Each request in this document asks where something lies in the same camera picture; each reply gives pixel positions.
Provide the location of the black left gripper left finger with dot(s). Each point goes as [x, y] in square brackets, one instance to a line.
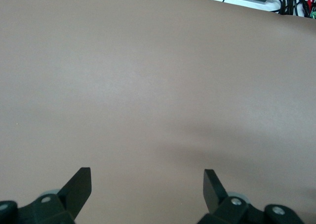
[49, 209]

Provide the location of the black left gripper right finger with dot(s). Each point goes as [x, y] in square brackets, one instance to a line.
[234, 212]

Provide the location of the green terminal connector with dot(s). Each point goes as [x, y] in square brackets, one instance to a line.
[313, 14]

